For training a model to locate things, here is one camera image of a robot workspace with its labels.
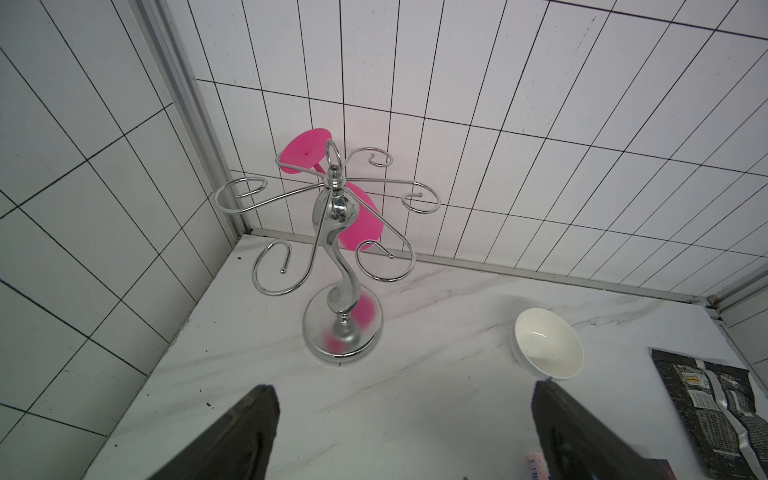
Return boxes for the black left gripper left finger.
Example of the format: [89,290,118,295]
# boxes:
[152,384,280,479]

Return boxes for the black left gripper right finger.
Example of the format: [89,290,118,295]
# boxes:
[531,380,672,479]

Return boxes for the white bowl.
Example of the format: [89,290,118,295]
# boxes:
[510,308,585,380]

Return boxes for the black snack bag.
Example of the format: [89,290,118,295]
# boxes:
[651,349,767,479]

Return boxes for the chrome cup holder stand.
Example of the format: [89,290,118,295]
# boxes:
[212,139,417,369]

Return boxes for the pink cup upper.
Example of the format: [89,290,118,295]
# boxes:
[279,128,332,174]

